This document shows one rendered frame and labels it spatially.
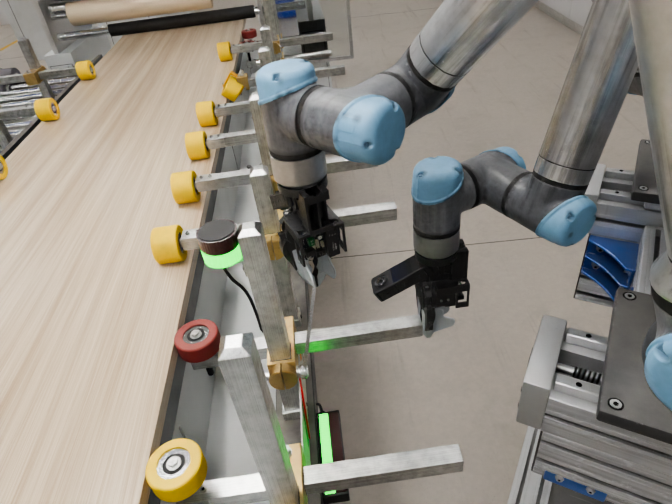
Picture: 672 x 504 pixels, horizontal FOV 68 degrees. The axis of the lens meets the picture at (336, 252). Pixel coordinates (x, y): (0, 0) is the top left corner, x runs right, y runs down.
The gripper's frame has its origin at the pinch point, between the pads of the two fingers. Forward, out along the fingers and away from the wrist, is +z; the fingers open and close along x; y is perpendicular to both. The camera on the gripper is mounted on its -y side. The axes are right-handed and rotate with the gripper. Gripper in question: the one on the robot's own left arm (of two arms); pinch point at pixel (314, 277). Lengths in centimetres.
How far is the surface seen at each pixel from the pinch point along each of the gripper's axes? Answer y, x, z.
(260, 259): 1.9, -8.4, -8.7
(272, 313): 1.8, -8.6, 2.5
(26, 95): -230, -60, 19
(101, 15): -272, -12, -3
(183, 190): -55, -12, 5
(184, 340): -8.6, -23.2, 10.4
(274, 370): 2.9, -10.8, 14.1
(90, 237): -56, -37, 11
